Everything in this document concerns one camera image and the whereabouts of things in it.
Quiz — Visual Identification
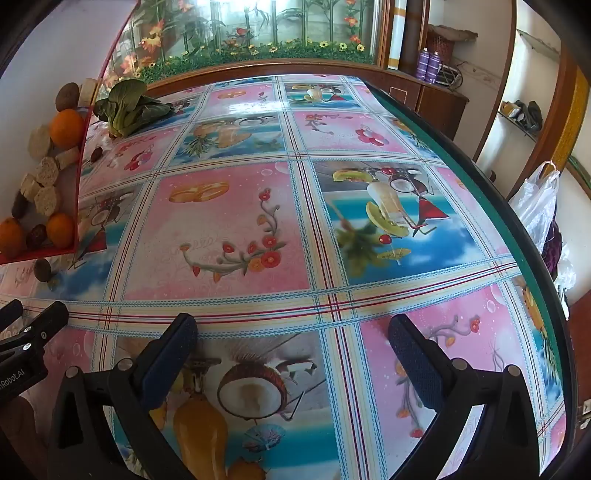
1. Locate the wooden cabinet floral glass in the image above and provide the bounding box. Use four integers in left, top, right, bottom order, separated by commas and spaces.
95, 0, 472, 141

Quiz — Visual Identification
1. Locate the green bok choy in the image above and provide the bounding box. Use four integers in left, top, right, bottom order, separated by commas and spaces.
93, 78, 178, 139

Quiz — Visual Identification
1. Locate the wooden door frame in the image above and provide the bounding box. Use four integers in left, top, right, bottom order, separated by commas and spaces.
536, 46, 591, 185

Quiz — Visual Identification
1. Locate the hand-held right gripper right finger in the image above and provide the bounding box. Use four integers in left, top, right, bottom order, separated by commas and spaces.
387, 314, 546, 480

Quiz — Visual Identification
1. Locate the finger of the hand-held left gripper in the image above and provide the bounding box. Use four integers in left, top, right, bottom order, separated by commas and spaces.
0, 299, 24, 334
0, 302, 69, 370

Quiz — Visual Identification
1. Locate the purple cloth bag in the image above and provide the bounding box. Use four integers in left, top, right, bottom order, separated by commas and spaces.
540, 222, 565, 278

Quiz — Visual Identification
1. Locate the wall shelf with dark cloth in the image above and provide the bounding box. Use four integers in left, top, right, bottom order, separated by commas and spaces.
498, 99, 546, 140

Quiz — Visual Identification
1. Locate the white plastic bag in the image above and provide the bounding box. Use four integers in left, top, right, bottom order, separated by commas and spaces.
508, 161, 561, 252

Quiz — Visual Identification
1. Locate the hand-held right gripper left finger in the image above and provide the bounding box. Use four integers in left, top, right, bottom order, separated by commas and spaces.
47, 313, 199, 480

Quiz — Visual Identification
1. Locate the white yellow rolled sheet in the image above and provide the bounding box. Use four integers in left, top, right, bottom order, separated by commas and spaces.
388, 0, 409, 70

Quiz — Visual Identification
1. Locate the green rimmed table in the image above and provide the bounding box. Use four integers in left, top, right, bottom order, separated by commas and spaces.
360, 80, 583, 480

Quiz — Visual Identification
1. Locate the red wicker basket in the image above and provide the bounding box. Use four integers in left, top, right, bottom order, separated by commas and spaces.
427, 24, 457, 58

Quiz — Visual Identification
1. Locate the fruit print plastic tablecloth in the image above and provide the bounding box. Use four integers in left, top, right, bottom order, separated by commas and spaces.
0, 74, 568, 480

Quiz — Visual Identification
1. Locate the pile of sugarcane pieces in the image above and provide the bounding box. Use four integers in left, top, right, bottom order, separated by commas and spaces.
19, 78, 100, 219

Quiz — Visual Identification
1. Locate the metal wire rack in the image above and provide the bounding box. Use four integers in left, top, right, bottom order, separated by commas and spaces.
436, 65, 463, 88

